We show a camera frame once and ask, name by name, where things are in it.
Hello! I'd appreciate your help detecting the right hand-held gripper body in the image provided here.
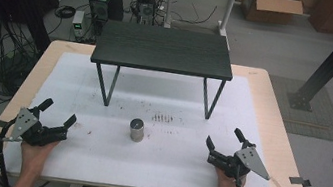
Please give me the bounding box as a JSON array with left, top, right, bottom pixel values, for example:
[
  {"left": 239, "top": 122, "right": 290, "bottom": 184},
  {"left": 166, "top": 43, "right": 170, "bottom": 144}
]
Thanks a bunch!
[{"left": 204, "top": 140, "right": 276, "bottom": 186}]

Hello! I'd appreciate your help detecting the silver metal cylinder can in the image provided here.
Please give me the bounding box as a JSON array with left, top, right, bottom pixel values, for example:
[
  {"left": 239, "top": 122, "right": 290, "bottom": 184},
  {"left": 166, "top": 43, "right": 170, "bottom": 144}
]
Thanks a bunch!
[{"left": 127, "top": 116, "right": 147, "bottom": 144}]

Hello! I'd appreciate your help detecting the small white power unit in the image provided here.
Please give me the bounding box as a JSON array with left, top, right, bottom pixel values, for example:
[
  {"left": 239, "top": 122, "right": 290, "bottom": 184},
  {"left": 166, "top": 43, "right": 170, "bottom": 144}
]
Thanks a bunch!
[{"left": 69, "top": 9, "right": 88, "bottom": 40}]

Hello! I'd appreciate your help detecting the light wooden table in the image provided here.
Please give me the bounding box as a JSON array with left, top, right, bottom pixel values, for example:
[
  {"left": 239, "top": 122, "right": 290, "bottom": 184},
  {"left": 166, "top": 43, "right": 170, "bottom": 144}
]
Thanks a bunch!
[{"left": 0, "top": 27, "right": 329, "bottom": 187}]

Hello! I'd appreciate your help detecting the coiled black cable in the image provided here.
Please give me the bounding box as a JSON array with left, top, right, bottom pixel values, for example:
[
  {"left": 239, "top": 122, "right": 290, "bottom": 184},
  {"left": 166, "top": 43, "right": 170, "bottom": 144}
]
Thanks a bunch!
[{"left": 53, "top": 3, "right": 78, "bottom": 21}]

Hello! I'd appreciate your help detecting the open cardboard box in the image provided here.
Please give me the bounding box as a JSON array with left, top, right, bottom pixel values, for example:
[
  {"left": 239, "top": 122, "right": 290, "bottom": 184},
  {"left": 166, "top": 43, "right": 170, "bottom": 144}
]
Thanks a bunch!
[{"left": 237, "top": 0, "right": 306, "bottom": 31}]

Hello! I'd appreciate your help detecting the grey floor carpet tile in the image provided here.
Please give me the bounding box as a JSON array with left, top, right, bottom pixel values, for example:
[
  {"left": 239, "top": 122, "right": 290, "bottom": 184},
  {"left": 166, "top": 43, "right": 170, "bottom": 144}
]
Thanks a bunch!
[{"left": 261, "top": 74, "right": 333, "bottom": 142}]

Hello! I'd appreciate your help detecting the open electronics unit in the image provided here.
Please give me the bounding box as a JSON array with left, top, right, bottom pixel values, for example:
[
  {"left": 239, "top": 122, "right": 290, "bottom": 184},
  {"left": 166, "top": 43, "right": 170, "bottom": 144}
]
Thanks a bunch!
[{"left": 129, "top": 0, "right": 159, "bottom": 27}]

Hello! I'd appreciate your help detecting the bundle of black floor cables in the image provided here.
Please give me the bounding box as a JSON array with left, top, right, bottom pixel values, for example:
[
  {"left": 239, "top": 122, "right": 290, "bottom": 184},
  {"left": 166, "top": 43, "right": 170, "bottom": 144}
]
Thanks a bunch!
[{"left": 0, "top": 18, "right": 52, "bottom": 115}]

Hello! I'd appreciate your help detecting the black shelf with metal legs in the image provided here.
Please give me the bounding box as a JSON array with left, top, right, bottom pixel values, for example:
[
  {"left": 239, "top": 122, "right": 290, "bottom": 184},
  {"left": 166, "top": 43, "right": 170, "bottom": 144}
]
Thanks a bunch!
[{"left": 83, "top": 15, "right": 240, "bottom": 126}]

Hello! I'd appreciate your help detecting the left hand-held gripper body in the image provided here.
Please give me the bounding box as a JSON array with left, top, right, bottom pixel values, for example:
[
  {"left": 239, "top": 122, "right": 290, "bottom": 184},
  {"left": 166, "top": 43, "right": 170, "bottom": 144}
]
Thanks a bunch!
[{"left": 3, "top": 102, "right": 72, "bottom": 152}]

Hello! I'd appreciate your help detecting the black computer tower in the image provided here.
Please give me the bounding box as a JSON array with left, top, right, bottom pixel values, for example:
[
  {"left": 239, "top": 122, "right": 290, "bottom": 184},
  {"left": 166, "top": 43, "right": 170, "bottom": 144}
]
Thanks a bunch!
[{"left": 85, "top": 0, "right": 127, "bottom": 28}]

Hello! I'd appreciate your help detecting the person's left hand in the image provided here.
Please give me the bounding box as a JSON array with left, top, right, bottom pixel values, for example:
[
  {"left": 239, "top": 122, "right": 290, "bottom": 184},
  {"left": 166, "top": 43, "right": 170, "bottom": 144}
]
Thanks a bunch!
[{"left": 16, "top": 135, "right": 61, "bottom": 175}]

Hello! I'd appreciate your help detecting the person's right hand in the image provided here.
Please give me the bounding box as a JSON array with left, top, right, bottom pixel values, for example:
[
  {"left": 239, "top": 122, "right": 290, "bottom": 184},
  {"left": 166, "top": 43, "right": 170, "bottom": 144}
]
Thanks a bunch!
[{"left": 211, "top": 166, "right": 248, "bottom": 187}]

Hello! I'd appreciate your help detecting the white table mat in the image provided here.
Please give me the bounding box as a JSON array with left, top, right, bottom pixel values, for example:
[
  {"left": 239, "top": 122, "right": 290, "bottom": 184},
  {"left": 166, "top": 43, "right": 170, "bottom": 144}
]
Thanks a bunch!
[{"left": 0, "top": 40, "right": 292, "bottom": 187}]

